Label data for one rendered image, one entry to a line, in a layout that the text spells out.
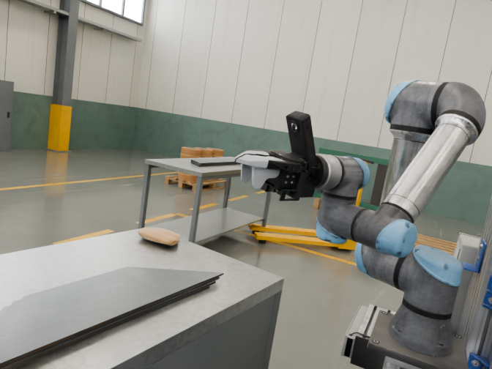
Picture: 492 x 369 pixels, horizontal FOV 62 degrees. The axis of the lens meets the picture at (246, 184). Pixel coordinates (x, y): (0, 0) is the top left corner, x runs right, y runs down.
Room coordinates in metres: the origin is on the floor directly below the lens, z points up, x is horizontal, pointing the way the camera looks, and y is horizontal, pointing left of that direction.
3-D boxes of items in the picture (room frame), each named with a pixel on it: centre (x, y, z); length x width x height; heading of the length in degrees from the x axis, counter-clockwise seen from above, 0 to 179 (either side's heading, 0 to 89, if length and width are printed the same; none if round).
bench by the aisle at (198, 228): (4.79, 0.34, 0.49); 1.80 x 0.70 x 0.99; 154
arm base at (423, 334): (0.99, -0.50, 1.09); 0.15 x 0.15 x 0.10
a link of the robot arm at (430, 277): (0.99, -0.49, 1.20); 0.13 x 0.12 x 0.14; 40
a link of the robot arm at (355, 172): (0.92, -0.21, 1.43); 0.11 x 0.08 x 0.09; 130
